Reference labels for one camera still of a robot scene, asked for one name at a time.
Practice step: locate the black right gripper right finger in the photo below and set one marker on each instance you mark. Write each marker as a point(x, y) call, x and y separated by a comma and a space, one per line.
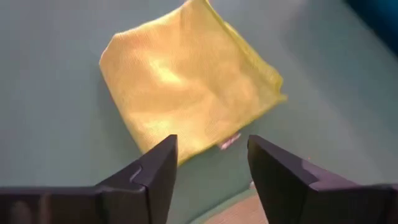
point(280, 186)

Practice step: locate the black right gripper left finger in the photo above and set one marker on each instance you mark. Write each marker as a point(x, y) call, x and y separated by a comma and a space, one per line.
point(155, 186)

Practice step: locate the lime green microfiber towel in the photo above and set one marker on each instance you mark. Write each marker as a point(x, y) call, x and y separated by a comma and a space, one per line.
point(186, 77)

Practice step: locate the green table mat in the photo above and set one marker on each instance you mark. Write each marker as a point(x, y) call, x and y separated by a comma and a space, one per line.
point(46, 93)

